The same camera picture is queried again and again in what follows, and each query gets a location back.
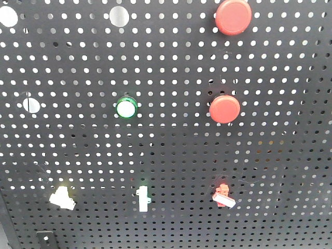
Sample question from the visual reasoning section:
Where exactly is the red rotary switch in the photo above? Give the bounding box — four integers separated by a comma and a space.
212, 184, 236, 208

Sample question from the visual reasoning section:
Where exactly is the yellow-lit rotary switch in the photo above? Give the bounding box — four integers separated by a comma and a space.
49, 186, 76, 211

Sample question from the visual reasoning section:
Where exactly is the red mushroom button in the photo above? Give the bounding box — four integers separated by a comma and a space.
215, 0, 252, 35
209, 95, 241, 123

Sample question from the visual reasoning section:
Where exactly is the white-green rotary switch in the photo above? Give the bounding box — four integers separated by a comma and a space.
136, 185, 151, 212

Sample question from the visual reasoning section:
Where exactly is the green round push button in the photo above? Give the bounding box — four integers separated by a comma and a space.
116, 96, 138, 119

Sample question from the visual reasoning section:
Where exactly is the upper red mushroom button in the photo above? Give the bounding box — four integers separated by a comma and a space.
215, 0, 252, 35

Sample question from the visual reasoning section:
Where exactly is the lower red mushroom button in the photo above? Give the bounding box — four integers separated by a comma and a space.
209, 95, 241, 123

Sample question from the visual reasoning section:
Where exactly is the black perforated pegboard panel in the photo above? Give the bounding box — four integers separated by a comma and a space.
1, 1, 331, 248

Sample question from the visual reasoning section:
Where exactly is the left black desk clamp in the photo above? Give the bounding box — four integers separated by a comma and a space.
36, 231, 59, 249

